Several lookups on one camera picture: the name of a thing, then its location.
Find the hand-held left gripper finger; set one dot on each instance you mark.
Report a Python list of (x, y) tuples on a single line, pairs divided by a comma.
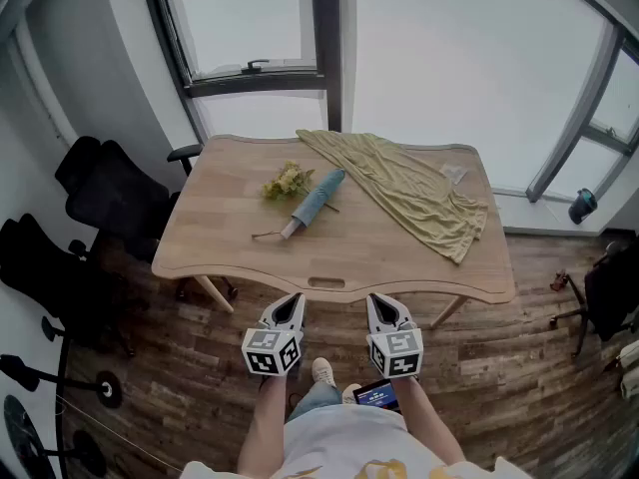
[(273, 311), (299, 317)]

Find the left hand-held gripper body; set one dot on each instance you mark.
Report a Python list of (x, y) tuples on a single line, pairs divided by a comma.
[(272, 349)]

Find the black wheeled stand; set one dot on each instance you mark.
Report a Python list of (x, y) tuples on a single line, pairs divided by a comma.
[(62, 367)]

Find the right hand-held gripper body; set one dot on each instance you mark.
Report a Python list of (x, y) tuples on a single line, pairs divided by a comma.
[(397, 352)]

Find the person's left forearm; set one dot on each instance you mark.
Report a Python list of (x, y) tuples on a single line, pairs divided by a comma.
[(259, 427)]

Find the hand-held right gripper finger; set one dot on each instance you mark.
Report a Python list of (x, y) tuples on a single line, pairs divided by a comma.
[(370, 317), (394, 312)]

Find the person's white printed shirt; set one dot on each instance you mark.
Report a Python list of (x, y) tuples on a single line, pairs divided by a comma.
[(349, 447)]

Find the person's white shoe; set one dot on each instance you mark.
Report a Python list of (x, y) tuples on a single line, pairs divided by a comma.
[(351, 393), (323, 371)]

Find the clear plastic packet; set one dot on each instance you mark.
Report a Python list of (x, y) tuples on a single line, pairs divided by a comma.
[(454, 172)]

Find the small red-brown object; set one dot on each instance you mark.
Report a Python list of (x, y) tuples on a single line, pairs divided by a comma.
[(559, 281)]

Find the person's blue jeans leg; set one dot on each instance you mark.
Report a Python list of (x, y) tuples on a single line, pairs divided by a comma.
[(314, 399)]

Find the white appliance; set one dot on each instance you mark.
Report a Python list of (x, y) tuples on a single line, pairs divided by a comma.
[(630, 372)]

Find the yellow-green cloth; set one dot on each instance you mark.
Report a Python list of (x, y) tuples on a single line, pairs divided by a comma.
[(399, 182)]

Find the black office chair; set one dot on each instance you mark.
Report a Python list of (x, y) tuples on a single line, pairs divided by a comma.
[(609, 292), (40, 272), (115, 192)]

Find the dark teal water bottle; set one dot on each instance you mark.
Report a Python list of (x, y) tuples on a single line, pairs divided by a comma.
[(581, 206)]

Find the black window frame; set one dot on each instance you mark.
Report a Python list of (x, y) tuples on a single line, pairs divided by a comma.
[(329, 43)]

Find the wooden table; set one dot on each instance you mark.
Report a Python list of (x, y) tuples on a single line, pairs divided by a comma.
[(224, 247)]

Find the black device with screen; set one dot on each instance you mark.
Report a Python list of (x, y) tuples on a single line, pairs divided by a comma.
[(377, 396)]

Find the grey window frame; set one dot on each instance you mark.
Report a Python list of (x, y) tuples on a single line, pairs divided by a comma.
[(574, 133)]

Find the person's right forearm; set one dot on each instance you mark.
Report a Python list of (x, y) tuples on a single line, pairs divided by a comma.
[(429, 422)]

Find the yellow artificial flower bouquet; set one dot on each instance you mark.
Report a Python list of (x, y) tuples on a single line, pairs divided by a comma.
[(287, 182)]

